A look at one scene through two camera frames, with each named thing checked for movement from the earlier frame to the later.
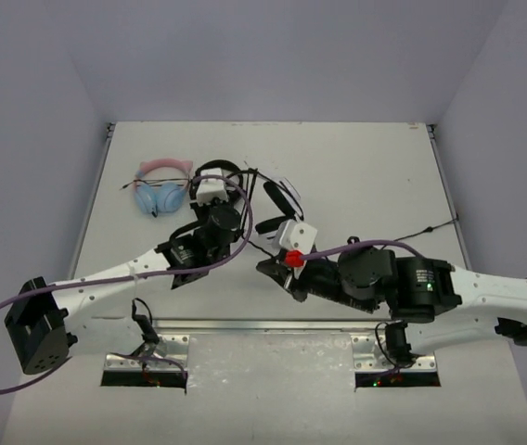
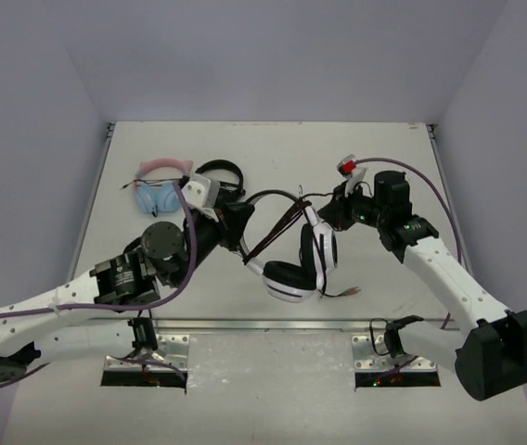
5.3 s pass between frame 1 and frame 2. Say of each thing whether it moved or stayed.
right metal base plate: stayed
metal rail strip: stayed
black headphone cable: moved
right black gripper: moved
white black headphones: moved
